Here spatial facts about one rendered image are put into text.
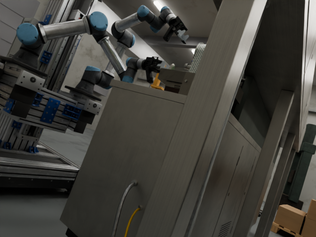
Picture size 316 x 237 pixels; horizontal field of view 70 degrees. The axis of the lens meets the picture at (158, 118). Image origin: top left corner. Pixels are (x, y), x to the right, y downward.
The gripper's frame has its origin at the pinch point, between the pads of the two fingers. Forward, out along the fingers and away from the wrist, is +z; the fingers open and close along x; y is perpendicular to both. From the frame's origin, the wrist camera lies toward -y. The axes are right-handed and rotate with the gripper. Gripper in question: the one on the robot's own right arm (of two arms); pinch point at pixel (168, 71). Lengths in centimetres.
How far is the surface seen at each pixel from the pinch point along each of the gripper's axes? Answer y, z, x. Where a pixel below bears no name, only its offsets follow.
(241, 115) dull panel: -15, 50, 4
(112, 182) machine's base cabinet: -68, 12, -26
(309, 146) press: 83, 79, 624
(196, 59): 9.6, 16.5, -0.3
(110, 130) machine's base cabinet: -46, -2, -26
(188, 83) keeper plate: -12.2, 29.6, -22.0
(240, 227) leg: -67, 65, 13
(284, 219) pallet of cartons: -86, 78, 289
